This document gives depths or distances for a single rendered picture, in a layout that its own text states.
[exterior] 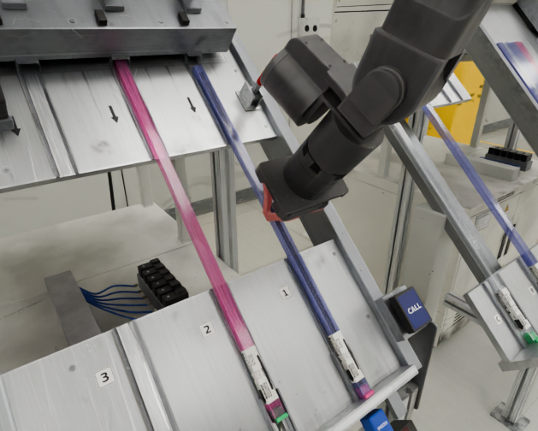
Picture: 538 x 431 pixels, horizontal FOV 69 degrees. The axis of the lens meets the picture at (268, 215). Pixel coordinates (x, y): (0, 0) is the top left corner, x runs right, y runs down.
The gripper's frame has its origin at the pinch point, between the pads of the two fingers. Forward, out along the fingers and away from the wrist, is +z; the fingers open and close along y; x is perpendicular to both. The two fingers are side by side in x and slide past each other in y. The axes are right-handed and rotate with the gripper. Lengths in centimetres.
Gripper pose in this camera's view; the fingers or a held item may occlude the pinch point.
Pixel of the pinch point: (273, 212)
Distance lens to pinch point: 52.4
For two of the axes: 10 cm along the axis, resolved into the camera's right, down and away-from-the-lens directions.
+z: -4.0, 4.2, 8.1
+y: -8.0, 2.7, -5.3
